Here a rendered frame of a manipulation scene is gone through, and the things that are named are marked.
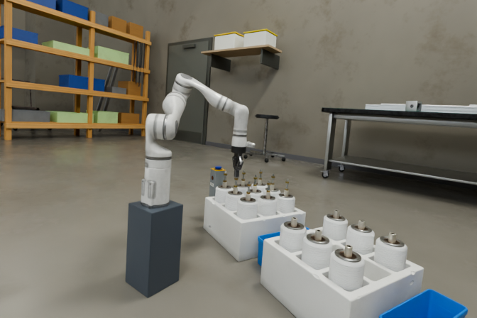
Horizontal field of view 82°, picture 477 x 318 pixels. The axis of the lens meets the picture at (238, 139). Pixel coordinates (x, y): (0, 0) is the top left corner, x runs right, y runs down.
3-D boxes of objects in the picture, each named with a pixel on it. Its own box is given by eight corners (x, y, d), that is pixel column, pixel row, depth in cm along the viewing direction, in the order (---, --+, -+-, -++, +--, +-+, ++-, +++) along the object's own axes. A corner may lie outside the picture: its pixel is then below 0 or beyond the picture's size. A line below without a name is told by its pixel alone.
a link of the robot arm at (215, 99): (229, 92, 137) (223, 106, 141) (181, 69, 136) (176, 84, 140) (226, 98, 129) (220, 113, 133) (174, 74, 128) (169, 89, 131)
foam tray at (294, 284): (343, 363, 74) (351, 301, 72) (259, 283, 107) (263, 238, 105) (417, 317, 94) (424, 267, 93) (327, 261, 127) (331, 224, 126)
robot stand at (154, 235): (147, 298, 93) (152, 213, 91) (124, 281, 102) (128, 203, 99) (179, 280, 105) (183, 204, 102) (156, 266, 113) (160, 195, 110)
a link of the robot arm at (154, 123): (143, 112, 93) (140, 162, 94) (171, 114, 94) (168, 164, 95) (150, 113, 102) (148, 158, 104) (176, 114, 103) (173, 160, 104)
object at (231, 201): (223, 231, 136) (226, 195, 134) (222, 223, 145) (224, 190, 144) (243, 231, 137) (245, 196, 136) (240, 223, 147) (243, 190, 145)
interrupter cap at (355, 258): (350, 265, 77) (351, 263, 77) (329, 253, 83) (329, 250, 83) (366, 260, 81) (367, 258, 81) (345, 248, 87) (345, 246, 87)
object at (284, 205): (275, 224, 149) (277, 192, 147) (292, 227, 147) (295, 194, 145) (272, 231, 140) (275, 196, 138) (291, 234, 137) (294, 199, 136)
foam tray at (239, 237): (238, 262, 121) (241, 223, 120) (203, 228, 154) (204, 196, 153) (302, 245, 141) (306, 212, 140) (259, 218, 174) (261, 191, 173)
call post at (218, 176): (211, 222, 164) (215, 171, 161) (206, 218, 170) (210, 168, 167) (222, 220, 167) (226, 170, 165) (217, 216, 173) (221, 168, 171)
